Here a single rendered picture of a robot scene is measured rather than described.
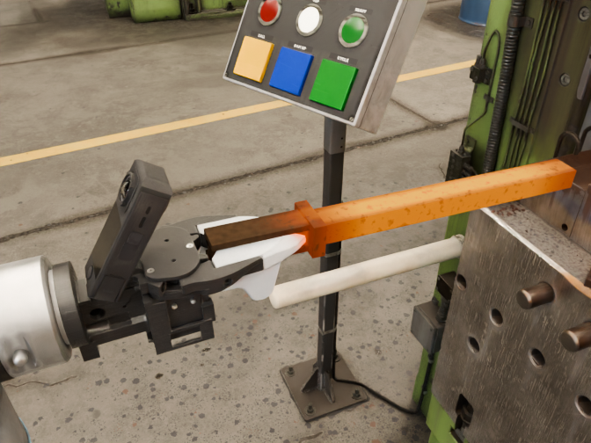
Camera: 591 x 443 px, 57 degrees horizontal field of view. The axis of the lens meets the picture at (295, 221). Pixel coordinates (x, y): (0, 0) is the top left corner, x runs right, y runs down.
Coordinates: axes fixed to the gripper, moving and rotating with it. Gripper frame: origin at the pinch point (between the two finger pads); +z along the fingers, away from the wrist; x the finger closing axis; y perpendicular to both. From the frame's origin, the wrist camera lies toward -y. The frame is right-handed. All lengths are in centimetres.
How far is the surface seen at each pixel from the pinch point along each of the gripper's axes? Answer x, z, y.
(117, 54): -405, 16, 105
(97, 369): -91, -30, 105
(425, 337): -37, 49, 71
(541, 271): -0.6, 35.4, 17.3
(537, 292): 1.6, 33.1, 18.3
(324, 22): -52, 28, -3
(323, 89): -45, 24, 6
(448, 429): -9, 35, 63
